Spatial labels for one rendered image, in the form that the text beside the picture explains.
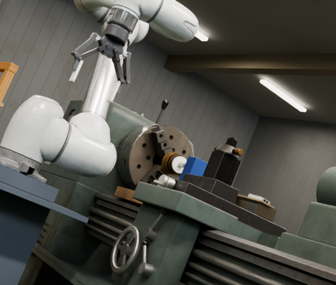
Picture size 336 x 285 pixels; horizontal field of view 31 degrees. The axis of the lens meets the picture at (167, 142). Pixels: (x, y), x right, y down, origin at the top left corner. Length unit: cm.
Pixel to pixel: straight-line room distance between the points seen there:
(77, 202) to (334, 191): 129
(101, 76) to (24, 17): 785
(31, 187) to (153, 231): 45
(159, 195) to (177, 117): 983
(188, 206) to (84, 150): 52
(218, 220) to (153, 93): 954
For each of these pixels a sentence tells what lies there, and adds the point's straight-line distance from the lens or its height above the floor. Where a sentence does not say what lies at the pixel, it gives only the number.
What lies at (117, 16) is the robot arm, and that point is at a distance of 185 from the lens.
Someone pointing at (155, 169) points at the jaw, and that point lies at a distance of 250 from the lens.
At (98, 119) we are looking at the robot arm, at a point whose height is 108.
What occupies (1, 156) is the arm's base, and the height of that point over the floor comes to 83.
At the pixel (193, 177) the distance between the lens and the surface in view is 204.
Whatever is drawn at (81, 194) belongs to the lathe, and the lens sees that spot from 259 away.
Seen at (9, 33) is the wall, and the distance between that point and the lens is 998.
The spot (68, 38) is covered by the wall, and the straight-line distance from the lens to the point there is 1039.
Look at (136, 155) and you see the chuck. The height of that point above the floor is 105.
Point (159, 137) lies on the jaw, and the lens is 251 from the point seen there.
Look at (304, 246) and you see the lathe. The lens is 158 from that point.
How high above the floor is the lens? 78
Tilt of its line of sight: 9 degrees up
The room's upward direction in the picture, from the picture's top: 23 degrees clockwise
